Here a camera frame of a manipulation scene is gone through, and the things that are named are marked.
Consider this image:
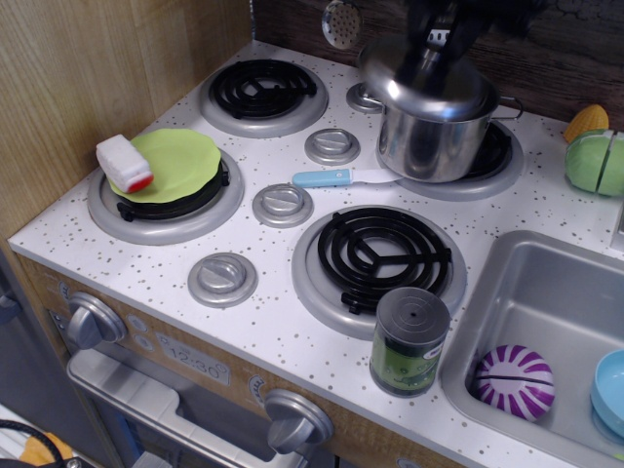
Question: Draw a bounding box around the white red toy sushi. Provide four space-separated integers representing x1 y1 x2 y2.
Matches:
96 135 154 194

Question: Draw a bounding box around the front left black burner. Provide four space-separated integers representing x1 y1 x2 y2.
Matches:
87 151 245 246

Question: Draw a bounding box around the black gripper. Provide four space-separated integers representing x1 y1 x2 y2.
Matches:
398 1 546 93

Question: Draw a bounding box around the grey stove top knob middle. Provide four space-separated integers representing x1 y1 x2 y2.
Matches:
252 183 314 228

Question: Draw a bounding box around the back left black burner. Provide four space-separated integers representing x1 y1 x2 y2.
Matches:
199 58 329 138

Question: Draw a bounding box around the green plastic plate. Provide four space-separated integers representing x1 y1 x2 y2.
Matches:
108 129 221 204

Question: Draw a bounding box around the grey stove knob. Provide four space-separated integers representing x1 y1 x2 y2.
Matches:
252 183 314 228
346 82 383 114
187 253 258 308
304 129 361 166

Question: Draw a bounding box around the blue handled toy knife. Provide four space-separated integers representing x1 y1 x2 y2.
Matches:
292 169 402 188

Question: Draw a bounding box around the green labelled toy can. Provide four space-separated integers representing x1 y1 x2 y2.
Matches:
370 287 450 398

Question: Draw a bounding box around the light blue bowl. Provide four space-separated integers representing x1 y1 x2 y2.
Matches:
590 349 624 438

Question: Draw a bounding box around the grey stove top knob front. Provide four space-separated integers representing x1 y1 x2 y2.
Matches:
187 253 258 308

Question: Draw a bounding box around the stainless steel pot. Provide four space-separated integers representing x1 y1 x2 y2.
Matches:
376 88 504 183

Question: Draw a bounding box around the yellow toy corn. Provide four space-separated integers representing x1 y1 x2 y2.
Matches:
564 104 609 143

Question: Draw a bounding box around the green toy cabbage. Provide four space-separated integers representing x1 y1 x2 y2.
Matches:
565 130 623 197

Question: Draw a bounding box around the grey stove top knob rear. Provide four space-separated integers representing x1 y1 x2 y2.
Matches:
346 82 383 114

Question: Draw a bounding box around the hanging metal utensil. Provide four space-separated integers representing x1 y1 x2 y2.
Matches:
425 27 450 50

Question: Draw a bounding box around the steel pot lid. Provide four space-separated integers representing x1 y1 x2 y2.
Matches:
358 35 499 122

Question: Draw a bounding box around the silver oven door handle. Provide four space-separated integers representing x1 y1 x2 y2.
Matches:
67 350 309 467

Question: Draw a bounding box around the grey stove top knob centre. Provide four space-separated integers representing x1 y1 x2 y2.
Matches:
304 129 361 166

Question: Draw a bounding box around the grey oven knob right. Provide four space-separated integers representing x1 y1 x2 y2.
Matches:
264 389 334 454

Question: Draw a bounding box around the black burner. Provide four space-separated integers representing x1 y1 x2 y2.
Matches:
292 206 467 340
397 122 525 202
87 151 245 246
199 58 329 138

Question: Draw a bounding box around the yellow object lower left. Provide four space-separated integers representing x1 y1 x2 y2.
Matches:
19 432 74 466

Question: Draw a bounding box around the purple white striped toy ball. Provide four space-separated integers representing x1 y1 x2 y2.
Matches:
474 344 556 422

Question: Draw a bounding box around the front right black burner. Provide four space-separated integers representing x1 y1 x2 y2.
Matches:
292 206 467 340

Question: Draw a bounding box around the hanging metal skimmer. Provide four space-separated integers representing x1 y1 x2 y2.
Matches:
321 0 364 51

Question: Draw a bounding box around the back right black burner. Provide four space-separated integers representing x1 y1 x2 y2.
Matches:
397 122 525 202

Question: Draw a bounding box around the grey oven knob left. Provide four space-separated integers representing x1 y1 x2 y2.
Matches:
67 292 128 350

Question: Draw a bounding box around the grey toy sink basin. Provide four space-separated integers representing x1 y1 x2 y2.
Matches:
439 231 623 467

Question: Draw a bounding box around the grey oven knob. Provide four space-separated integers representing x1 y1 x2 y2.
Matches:
264 389 334 454
67 292 128 350

